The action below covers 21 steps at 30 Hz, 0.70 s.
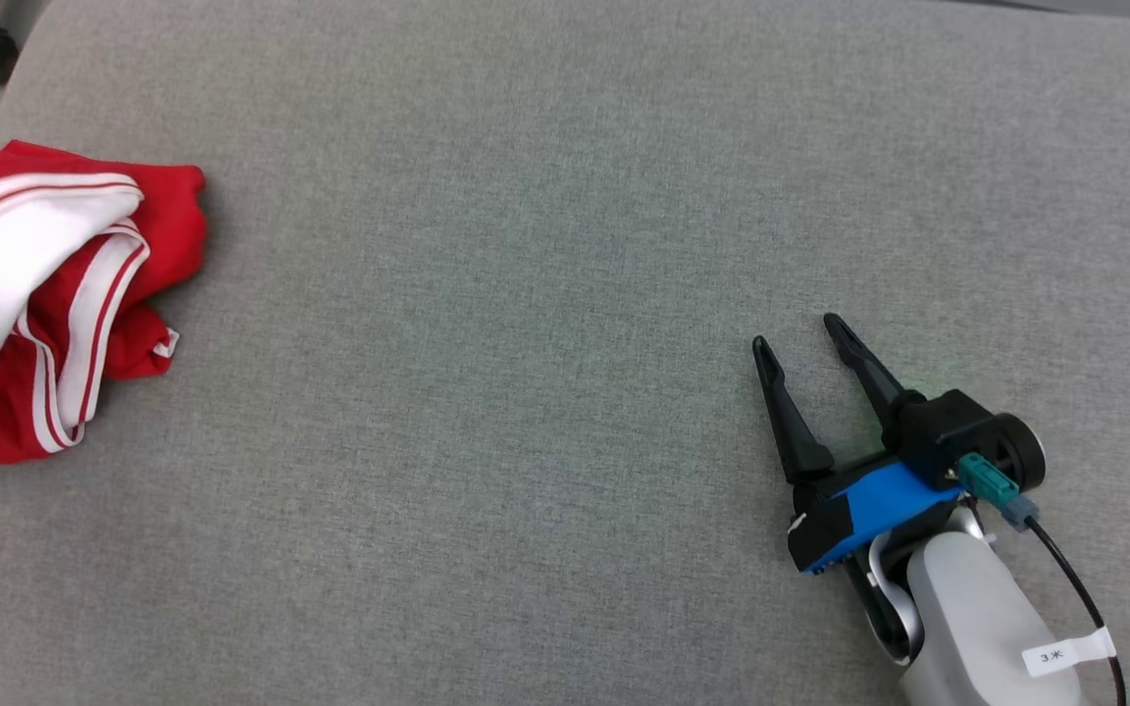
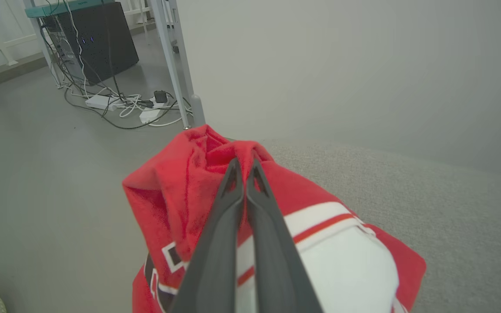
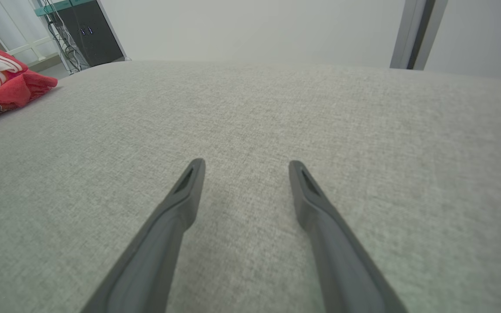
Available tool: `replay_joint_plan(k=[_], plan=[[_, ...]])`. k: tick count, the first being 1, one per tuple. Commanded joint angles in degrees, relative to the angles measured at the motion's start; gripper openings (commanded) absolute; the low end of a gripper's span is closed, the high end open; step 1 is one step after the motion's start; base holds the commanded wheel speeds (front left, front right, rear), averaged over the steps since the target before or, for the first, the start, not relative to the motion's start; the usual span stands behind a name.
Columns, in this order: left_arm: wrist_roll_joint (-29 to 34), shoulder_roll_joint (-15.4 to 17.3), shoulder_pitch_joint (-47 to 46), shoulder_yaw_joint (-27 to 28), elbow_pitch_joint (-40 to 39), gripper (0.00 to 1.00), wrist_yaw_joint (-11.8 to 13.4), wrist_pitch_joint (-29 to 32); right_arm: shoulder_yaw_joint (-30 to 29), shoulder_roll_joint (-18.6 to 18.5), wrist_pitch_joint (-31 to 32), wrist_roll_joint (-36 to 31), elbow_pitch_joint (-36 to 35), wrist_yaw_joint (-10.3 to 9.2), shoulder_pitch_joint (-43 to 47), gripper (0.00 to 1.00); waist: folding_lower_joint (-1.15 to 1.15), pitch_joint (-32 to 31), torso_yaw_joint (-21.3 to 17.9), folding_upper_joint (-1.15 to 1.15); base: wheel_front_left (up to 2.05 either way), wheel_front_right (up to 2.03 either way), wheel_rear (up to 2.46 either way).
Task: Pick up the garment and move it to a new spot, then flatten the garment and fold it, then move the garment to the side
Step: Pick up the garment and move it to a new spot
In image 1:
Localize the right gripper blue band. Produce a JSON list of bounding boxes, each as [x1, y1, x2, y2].
[[752, 314, 966, 577]]

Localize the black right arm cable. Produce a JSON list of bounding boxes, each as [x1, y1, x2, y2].
[[955, 452, 1128, 706]]

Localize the white cable label tag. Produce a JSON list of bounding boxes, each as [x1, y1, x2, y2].
[[1021, 627, 1116, 679]]

